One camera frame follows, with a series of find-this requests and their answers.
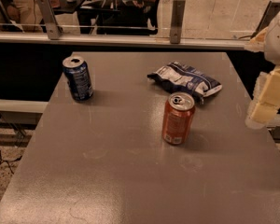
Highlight left metal railing bracket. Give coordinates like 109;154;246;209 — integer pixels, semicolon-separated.
36;0;61;40

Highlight blue soda can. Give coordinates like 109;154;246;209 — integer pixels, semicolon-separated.
63;55;93;102

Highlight right dark railing bracket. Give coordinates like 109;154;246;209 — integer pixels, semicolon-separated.
251;1;280;37

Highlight orange soda can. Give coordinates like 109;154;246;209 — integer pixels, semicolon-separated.
161;92;195;146

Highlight blue white chip bag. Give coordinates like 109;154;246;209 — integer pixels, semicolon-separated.
147;62;222;105

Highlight middle metal railing bracket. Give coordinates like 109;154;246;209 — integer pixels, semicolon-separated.
170;0;186;44

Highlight metal railing bracket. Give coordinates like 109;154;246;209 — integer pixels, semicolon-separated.
170;0;186;44
36;0;61;40

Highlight seated person behind glass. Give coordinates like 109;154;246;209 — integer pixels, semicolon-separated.
6;0;58;33

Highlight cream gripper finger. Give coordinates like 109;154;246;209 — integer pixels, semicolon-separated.
245;65;280;129

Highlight black floor cable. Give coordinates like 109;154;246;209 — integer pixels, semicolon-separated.
0;133;23;177

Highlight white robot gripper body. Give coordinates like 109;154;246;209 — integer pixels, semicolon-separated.
245;11;280;65

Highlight metal glass railing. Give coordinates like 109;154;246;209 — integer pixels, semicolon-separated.
0;33;247;50

